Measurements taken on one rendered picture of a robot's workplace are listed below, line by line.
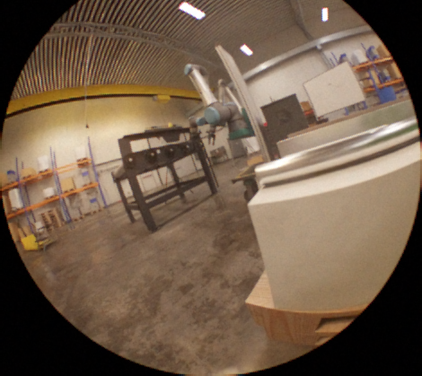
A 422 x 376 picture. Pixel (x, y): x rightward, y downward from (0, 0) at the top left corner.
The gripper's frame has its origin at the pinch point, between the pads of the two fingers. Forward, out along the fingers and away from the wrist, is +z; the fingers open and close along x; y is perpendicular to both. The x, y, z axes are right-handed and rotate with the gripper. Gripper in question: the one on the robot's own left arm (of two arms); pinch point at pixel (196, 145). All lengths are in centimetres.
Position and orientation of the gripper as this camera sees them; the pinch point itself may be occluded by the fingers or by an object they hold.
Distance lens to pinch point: 167.8
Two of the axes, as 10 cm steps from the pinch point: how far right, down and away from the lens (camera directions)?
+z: 0.9, 9.2, 3.8
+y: -8.0, -1.6, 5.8
